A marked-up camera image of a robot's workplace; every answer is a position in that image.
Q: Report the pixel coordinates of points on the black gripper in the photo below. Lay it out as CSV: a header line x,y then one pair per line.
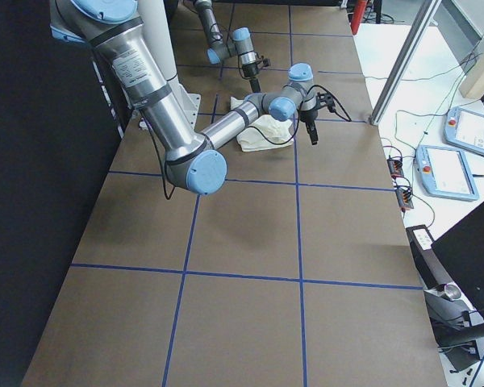
x,y
250,71
307,116

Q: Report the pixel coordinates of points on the white long-sleeve printed shirt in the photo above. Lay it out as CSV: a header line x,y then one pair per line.
x,y
264,134

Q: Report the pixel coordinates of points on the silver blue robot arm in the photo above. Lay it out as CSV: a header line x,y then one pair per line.
x,y
238,44
198,166

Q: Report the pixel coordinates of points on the far orange connector block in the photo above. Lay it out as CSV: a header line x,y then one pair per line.
x,y
395,166

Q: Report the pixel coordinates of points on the orange connector block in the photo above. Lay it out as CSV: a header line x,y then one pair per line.
x,y
404,198
395,166

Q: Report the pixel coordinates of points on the near orange connector block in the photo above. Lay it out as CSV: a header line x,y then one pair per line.
x,y
404,198

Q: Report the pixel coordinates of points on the red fire extinguisher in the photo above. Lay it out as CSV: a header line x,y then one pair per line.
x,y
357,16

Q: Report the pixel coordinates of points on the near teach pendant tablet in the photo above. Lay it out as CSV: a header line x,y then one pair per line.
x,y
445,173

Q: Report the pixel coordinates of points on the teach pendant tablet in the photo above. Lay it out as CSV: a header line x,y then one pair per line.
x,y
465,129
445,173

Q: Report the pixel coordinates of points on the far teach pendant tablet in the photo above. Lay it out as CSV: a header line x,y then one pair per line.
x,y
465,129

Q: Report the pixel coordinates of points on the black monitor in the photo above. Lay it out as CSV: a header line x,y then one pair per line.
x,y
461,252

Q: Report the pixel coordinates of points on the silver round knob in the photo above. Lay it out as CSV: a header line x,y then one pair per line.
x,y
451,292

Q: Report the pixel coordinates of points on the aluminium frame post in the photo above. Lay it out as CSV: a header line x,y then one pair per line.
x,y
414,37

